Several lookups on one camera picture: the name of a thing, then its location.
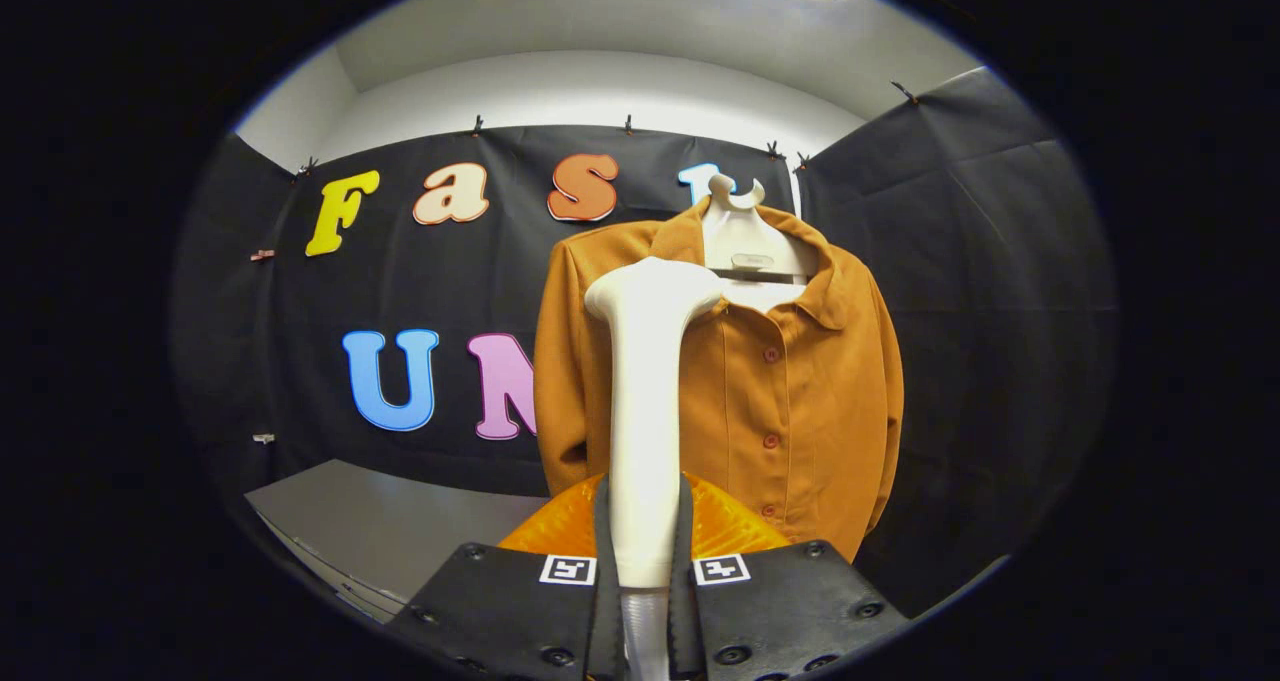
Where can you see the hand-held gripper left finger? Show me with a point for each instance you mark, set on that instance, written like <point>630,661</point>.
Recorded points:
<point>520,611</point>

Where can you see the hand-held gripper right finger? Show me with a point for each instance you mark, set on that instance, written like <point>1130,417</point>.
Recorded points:
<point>780,611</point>

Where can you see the orange button shirt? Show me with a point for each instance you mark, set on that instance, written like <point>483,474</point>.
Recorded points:
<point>800,401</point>

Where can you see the white garment steamer head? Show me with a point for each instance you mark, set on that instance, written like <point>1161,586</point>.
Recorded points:
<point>645,411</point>

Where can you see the white hanger form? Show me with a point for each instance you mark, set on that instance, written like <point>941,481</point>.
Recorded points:
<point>745,236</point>

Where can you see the row of black clips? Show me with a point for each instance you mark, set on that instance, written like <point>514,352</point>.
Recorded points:
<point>477,124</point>

